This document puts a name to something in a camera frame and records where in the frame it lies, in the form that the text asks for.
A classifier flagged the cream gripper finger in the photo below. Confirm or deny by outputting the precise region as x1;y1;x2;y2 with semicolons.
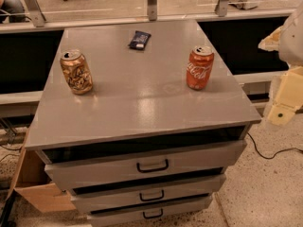
267;105;295;126

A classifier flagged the gold patterned soda can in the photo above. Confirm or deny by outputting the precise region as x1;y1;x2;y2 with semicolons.
60;49;93;95

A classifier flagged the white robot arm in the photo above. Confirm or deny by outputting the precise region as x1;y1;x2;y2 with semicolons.
258;3;303;126

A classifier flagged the orange Coca-Cola can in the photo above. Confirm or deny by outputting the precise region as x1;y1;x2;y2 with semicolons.
187;45;214;90

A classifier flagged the middle grey drawer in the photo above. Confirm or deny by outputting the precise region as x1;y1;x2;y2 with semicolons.
71;174;226;213

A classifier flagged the grey drawer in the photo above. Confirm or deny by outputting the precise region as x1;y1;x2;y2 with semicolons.
87;195;212;227
45;140;246;190
71;174;226;213

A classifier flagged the bottom grey drawer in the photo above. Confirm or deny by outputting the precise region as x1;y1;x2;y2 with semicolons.
87;195;212;227

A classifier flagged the grey drawer cabinet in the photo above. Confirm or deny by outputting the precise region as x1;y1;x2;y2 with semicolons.
24;19;262;227

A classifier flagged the dark blue snack packet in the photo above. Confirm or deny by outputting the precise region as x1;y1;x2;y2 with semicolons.
129;30;152;50

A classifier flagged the top grey drawer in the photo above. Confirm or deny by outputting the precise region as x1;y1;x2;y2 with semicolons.
45;140;246;190

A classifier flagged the brown cardboard box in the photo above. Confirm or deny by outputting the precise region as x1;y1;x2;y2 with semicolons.
7;146;77;214

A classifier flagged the seated person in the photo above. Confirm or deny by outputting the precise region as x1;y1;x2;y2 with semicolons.
0;0;26;23

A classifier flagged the black floor cable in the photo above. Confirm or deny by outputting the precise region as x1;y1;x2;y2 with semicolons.
246;131;303;161

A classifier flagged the metal railing post right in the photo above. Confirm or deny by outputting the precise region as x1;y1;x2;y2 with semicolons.
215;0;229;17

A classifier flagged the metal railing post left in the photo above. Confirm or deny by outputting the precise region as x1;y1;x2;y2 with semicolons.
24;0;45;27

